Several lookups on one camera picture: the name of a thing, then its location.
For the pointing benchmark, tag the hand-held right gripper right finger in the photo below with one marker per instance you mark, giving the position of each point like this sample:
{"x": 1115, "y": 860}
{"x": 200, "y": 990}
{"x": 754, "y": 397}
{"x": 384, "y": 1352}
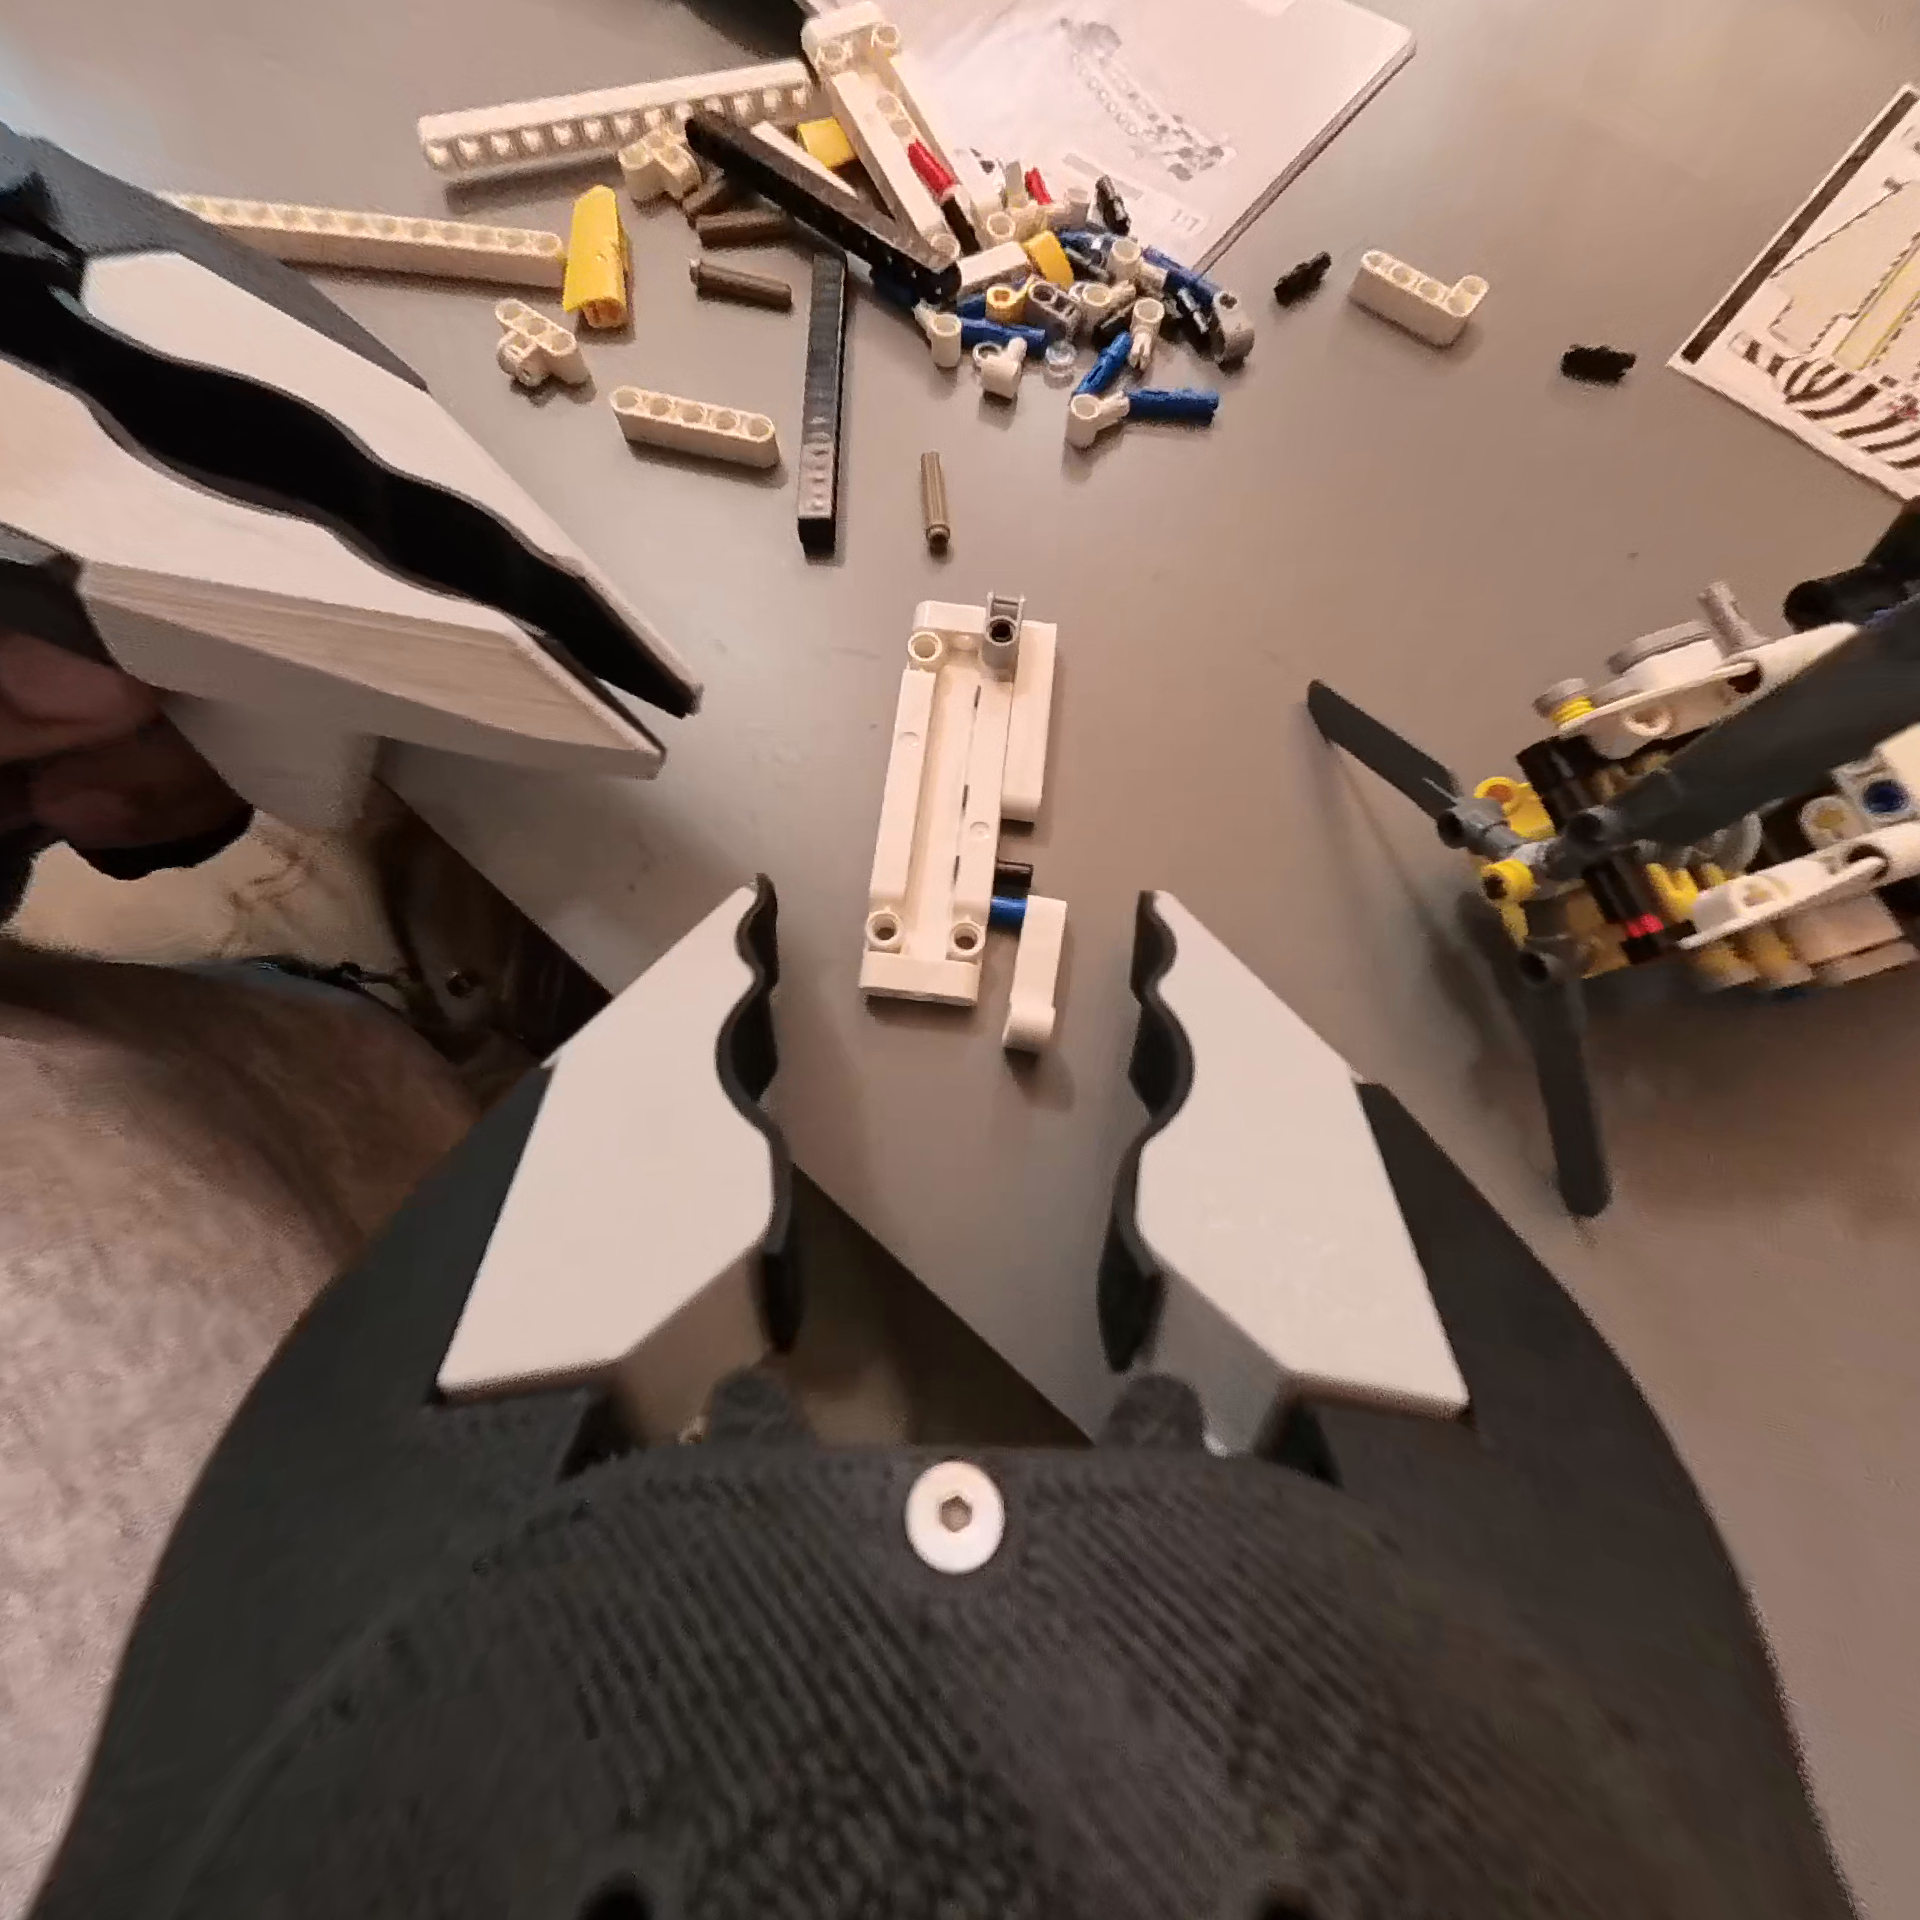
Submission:
{"x": 1292, "y": 1229}

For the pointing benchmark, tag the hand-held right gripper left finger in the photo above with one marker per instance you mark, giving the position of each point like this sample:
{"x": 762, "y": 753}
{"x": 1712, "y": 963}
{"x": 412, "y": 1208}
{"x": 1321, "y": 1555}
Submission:
{"x": 632, "y": 1199}

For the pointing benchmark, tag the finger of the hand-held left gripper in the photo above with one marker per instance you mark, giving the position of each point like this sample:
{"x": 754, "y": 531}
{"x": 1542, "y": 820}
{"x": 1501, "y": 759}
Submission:
{"x": 227, "y": 599}
{"x": 330, "y": 377}

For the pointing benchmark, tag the small white lego liftarm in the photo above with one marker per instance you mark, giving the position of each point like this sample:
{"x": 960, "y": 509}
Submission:
{"x": 1038, "y": 974}

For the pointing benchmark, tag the white lego panel assembly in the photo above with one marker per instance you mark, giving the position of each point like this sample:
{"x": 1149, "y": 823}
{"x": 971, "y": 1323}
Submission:
{"x": 938, "y": 811}

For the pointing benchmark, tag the long white lego beam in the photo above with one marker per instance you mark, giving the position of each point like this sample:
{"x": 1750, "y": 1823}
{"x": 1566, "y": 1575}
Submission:
{"x": 378, "y": 232}
{"x": 597, "y": 130}

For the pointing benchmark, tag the white lego cross block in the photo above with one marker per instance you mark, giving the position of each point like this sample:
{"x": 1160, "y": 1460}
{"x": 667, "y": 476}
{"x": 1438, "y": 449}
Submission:
{"x": 540, "y": 338}
{"x": 661, "y": 165}

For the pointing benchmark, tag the yellow lego panel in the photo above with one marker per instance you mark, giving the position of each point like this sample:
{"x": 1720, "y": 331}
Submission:
{"x": 597, "y": 255}

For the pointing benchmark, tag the short white lego beam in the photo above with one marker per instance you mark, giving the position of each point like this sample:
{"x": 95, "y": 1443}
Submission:
{"x": 695, "y": 429}

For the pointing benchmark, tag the tan lego axle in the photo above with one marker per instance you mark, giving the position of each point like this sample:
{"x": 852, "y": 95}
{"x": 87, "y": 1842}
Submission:
{"x": 741, "y": 283}
{"x": 741, "y": 231}
{"x": 936, "y": 503}

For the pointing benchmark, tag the thin black lego beam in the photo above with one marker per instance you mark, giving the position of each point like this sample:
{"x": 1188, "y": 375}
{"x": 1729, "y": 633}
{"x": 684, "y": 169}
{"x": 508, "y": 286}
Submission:
{"x": 821, "y": 408}

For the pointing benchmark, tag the thick black lego beam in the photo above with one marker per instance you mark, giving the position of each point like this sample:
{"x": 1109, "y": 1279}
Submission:
{"x": 840, "y": 212}

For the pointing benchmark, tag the lego helicopter model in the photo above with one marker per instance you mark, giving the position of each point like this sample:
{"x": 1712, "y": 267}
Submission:
{"x": 1726, "y": 898}

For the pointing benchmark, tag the pile of small lego pieces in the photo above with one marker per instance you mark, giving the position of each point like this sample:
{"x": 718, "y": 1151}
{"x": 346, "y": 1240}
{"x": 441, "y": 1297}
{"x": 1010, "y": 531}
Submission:
{"x": 1078, "y": 302}

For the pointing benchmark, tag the white L-shaped lego beam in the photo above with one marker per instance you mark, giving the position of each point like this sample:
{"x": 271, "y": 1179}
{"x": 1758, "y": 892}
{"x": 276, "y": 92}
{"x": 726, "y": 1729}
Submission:
{"x": 1413, "y": 291}

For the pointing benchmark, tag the person's left hand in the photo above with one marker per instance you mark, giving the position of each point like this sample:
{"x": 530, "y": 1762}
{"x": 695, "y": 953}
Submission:
{"x": 88, "y": 766}

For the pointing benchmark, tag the open instruction booklet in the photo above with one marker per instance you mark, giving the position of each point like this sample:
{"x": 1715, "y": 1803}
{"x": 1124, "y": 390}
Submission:
{"x": 1198, "y": 118}

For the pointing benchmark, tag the sticker sheet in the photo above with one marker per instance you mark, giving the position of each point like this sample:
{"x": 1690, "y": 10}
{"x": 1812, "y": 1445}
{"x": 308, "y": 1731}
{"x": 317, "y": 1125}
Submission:
{"x": 1829, "y": 302}

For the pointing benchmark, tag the white lego frame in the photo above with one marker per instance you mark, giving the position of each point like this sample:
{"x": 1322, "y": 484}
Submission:
{"x": 886, "y": 118}

